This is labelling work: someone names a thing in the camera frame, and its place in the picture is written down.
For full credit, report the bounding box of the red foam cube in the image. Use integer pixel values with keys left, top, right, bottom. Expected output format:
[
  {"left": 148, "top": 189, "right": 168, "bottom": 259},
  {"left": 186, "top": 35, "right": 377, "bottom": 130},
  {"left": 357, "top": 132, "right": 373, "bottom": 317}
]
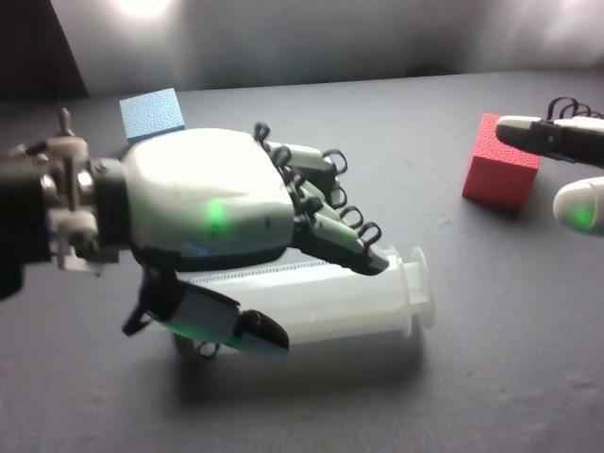
[{"left": 461, "top": 111, "right": 542, "bottom": 216}]

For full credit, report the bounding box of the white backdrop sheet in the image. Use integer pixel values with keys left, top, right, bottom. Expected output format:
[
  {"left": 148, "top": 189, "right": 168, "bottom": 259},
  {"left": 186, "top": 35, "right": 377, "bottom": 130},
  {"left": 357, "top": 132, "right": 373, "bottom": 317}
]
[{"left": 49, "top": 0, "right": 604, "bottom": 93}]

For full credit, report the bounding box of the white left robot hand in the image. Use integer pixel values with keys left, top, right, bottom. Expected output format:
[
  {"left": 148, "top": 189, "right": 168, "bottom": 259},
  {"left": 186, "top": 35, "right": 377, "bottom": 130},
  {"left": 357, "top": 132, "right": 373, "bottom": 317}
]
[{"left": 120, "top": 122, "right": 391, "bottom": 361}]

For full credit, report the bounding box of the large translucent plastic syringe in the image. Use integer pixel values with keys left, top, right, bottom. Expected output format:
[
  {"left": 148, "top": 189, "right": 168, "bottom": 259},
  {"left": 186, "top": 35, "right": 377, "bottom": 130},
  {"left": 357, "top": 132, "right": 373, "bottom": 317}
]
[{"left": 170, "top": 244, "right": 438, "bottom": 353}]

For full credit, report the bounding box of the grey table cloth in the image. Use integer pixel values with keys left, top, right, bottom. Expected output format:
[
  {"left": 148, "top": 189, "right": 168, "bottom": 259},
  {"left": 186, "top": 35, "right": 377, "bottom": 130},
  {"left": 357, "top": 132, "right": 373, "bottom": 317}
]
[{"left": 0, "top": 70, "right": 604, "bottom": 453}]

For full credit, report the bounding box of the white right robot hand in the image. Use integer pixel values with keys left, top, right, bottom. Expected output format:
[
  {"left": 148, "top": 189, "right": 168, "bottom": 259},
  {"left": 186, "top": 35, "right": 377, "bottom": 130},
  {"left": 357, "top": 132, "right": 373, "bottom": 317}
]
[{"left": 495, "top": 96, "right": 604, "bottom": 235}]

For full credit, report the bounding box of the blue foam cube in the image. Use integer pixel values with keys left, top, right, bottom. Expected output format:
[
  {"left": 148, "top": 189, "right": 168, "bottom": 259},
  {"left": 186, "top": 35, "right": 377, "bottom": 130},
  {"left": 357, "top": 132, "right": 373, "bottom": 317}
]
[{"left": 119, "top": 88, "right": 186, "bottom": 145}]

